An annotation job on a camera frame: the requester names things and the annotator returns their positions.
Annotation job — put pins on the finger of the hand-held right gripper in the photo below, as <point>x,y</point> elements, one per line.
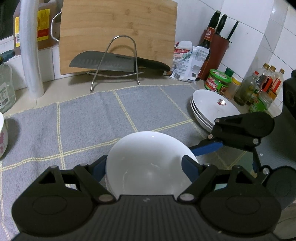
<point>208,148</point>
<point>255,163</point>

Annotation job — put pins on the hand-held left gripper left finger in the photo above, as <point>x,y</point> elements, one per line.
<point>99,169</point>

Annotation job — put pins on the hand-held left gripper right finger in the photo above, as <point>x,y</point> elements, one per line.
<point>189,169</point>

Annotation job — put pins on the white plate fruit print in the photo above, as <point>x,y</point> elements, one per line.
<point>215,106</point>
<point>203,126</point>

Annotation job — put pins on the white bowl pink flowers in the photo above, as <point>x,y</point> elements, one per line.
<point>2,136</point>
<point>148,157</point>

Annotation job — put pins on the green labelled bottle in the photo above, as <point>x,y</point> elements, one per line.
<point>259,104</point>

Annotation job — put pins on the clear bottle gold cap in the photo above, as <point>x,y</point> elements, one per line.
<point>278,83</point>
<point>265,71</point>
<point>272,81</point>

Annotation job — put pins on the grey checked cloth mat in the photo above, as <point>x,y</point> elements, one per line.
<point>81,120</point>

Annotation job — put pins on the clear bottle red cap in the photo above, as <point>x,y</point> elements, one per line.
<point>242,92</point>

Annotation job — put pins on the yellow lidded spice jar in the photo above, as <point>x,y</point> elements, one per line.
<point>233,89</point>

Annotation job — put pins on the small green capped bottle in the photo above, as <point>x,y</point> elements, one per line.
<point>229,71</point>

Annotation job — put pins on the white blue food packet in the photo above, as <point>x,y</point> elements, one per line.
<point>192,67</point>

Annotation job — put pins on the dark soy sauce bottle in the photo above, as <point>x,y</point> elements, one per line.
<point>205,64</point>

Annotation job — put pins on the brown knife block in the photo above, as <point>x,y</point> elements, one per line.
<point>219,53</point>

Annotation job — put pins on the red white food packet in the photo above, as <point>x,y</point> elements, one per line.
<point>182,49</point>

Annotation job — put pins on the white pipe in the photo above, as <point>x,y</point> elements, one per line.
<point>32,69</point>

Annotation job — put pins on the glass jar green lid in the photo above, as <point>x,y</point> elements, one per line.
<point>7,88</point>

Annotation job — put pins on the bamboo cutting board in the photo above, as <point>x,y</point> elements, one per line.
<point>115,23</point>

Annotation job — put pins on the amber oil bottle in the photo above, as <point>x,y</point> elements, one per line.
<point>49,23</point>

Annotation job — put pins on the dark window pane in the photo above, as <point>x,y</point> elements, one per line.
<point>5,18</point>

